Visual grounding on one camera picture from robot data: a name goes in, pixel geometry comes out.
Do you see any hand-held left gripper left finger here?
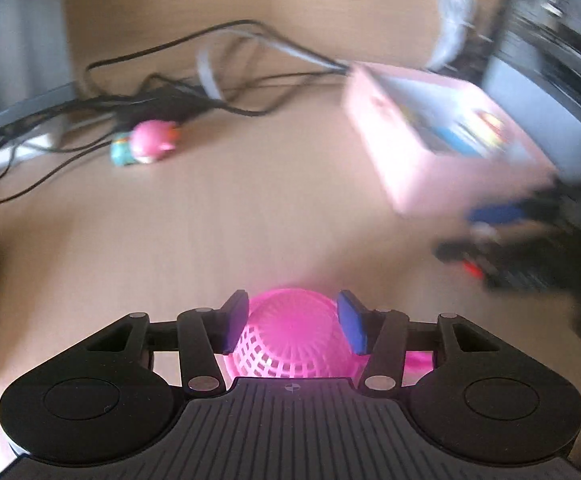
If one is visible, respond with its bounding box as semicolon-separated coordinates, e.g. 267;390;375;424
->
84;290;250;395

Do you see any white power strip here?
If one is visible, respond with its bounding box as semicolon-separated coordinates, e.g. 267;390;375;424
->
0;131;55;173

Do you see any computer monitor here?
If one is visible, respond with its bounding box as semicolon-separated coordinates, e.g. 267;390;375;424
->
0;0;77;141

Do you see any yellow figurine with pink hat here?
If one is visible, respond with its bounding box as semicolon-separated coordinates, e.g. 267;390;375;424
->
473;109;505;147

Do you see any black cable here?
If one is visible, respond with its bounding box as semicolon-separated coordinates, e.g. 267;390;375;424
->
84;19;354;117

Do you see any pink plastic mesh basket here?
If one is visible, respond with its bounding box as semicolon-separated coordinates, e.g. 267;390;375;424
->
220;286;436;387

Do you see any white looped cable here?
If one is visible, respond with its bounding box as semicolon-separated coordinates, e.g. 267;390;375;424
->
196;34;354;103

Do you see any bundled white cable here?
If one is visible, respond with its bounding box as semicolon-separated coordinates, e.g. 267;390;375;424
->
428;0;479;72

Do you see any pink round toy figure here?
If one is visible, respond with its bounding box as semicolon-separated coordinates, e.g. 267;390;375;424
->
109;120;182;167

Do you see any computer case with glass panel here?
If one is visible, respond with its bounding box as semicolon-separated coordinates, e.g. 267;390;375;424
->
481;0;581;181

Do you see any black power adapter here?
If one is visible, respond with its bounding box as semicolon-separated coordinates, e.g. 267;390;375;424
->
114;86;208;127

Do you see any pink cardboard box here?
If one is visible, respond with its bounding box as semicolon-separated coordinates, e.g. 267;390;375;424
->
345;61;559;217

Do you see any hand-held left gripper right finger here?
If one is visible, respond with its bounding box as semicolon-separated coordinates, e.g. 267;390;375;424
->
337;290;504;392

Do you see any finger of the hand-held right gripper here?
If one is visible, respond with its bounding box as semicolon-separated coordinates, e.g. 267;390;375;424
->
465;198;540;227
433;236;504;280

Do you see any blue tissue pack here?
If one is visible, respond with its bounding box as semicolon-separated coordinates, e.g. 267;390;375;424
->
433;122;474;155

